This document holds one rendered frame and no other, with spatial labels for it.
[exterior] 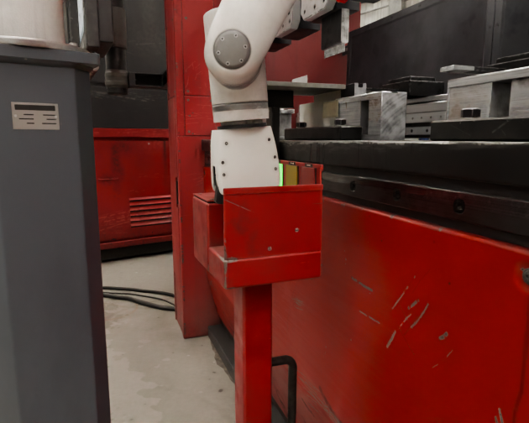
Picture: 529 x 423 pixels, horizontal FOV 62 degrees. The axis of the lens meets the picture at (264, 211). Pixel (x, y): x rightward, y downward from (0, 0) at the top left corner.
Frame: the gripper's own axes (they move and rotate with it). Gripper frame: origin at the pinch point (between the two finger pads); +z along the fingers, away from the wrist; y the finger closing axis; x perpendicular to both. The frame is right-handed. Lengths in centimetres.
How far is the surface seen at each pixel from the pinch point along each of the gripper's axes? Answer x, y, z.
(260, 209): 4.8, -0.1, -3.1
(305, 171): 0.3, -10.0, -7.2
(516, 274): 32.8, -17.5, 2.1
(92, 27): -133, 13, -58
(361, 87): -21.8, -36.3, -21.5
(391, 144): 10.6, -19.1, -10.9
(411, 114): -33, -59, -15
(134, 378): -94, 18, 73
